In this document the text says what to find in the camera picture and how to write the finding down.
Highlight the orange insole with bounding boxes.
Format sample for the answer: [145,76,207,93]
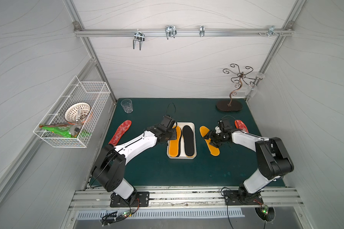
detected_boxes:
[199,126,220,156]
[168,126,182,157]

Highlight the red insole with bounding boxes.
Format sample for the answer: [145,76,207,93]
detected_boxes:
[235,120,248,133]
[109,120,132,146]

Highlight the black insole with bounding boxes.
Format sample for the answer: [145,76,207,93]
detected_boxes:
[183,126,195,157]

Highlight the white storage box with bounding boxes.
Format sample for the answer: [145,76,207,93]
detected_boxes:
[167,122,197,160]

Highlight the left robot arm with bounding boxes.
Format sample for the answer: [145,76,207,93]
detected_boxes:
[91,115,177,204]

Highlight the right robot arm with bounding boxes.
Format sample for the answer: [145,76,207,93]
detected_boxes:
[199,119,294,197]

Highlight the dark metal jewelry stand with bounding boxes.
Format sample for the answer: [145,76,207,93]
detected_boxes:
[216,64,255,112]

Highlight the green table mat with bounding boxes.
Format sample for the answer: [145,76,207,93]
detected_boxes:
[105,98,260,187]

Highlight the clear drinking glass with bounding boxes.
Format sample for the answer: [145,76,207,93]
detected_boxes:
[120,99,133,114]

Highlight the white plastic strainer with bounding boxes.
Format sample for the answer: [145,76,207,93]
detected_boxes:
[64,102,91,124]

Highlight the left metal hook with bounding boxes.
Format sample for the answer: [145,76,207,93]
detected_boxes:
[133,31,145,50]

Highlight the middle metal hook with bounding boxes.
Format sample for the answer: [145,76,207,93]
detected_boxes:
[165,25,177,40]

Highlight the green plastic toy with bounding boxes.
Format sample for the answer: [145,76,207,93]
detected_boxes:
[39,124,92,138]

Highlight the small metal hook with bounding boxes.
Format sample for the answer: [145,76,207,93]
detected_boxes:
[199,25,205,37]

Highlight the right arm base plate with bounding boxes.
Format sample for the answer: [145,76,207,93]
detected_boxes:
[221,190,264,206]

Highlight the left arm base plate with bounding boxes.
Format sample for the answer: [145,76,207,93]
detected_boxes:
[110,191,150,208]

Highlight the white wire basket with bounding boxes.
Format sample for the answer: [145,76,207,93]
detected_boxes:
[33,76,110,148]

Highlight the right metal bracket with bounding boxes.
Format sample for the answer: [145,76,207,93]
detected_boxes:
[258,25,283,37]

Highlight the horizontal aluminium rail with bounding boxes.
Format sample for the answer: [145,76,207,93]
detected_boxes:
[73,22,295,38]

